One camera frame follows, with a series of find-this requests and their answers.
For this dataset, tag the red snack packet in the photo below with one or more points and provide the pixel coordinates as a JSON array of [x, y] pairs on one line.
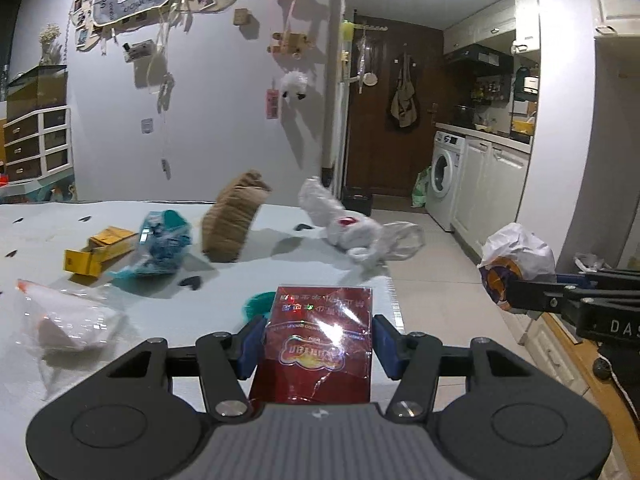
[[315, 340]]

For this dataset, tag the yellow cardboard box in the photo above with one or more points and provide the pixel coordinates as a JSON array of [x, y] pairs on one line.
[[107, 240]]

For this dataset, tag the black floor box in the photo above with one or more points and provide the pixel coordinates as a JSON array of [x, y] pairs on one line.
[[357, 202]]

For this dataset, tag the black round object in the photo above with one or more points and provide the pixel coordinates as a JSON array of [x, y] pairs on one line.
[[603, 368]]

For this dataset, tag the hanging brown bag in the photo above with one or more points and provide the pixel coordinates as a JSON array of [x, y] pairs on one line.
[[404, 105]]

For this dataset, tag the black range hood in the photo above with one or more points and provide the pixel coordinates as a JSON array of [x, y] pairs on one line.
[[480, 55]]

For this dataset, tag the white wall hook rack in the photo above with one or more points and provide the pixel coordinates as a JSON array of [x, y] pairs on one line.
[[370, 26]]

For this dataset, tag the glass tank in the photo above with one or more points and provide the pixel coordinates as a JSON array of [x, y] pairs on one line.
[[35, 92]]

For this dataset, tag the brown wooden door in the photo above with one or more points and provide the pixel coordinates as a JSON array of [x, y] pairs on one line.
[[380, 160]]

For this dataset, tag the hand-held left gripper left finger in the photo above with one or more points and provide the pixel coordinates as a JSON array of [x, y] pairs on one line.
[[250, 345]]

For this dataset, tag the teal plastic lid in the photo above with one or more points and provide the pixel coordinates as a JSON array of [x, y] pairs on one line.
[[255, 305]]

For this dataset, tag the white plastic bag red print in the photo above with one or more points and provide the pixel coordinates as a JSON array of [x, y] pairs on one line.
[[345, 230]]

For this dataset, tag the black cooking pot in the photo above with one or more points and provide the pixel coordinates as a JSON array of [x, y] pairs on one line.
[[462, 112]]

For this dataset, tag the wooden wall toy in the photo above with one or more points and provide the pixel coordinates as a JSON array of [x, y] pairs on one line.
[[290, 42]]

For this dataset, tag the small wooden block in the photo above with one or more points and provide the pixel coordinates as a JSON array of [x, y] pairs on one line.
[[242, 16]]

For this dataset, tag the clear hanging bag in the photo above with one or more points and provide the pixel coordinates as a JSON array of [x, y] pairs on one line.
[[361, 65]]

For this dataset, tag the white kitchen base cabinets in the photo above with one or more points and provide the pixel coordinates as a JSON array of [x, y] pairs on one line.
[[490, 195]]

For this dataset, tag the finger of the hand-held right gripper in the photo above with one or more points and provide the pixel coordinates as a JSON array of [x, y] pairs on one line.
[[600, 279], [540, 297]]

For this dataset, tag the dried flowers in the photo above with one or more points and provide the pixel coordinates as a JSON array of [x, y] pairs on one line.
[[49, 37]]

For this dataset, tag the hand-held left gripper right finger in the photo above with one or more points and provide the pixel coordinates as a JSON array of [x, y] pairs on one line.
[[387, 347]]

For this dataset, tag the white plastic bag with print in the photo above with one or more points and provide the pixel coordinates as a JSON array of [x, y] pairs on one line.
[[520, 250]]

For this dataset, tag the white sheep plush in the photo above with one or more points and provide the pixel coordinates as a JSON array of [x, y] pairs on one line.
[[294, 84]]

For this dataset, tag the white upper kitchen cabinets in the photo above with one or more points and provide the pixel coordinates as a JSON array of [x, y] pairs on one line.
[[500, 25]]

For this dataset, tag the brown paper bag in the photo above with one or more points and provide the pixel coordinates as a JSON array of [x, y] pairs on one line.
[[230, 220]]

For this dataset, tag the small white wall plate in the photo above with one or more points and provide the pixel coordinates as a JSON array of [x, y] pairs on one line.
[[147, 126]]

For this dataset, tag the hanging round utensil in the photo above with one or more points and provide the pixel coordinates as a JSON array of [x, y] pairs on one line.
[[369, 78]]

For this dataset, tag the white drawer cabinet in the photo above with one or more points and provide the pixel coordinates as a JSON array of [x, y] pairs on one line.
[[30, 145]]

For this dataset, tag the translucent plastic bag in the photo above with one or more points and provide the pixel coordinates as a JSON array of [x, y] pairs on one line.
[[400, 242]]

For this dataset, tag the clear plastic bag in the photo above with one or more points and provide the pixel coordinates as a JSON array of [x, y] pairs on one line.
[[65, 320]]

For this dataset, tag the low wooden cabinet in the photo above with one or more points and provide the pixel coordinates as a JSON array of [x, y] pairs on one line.
[[555, 355]]

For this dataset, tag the teal snack packet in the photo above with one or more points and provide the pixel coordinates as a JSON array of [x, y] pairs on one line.
[[160, 245]]

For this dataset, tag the white toy camera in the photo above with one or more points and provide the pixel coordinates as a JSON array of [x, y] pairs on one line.
[[139, 51]]

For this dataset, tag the grey trash can white liner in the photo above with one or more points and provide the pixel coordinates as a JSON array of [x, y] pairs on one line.
[[587, 261]]

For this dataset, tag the green bag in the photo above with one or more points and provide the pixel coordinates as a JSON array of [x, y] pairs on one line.
[[421, 190]]

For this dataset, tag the white washing machine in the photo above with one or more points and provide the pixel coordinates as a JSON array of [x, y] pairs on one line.
[[445, 200]]

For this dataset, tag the pink hanging tag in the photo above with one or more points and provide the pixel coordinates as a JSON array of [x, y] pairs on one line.
[[271, 105]]

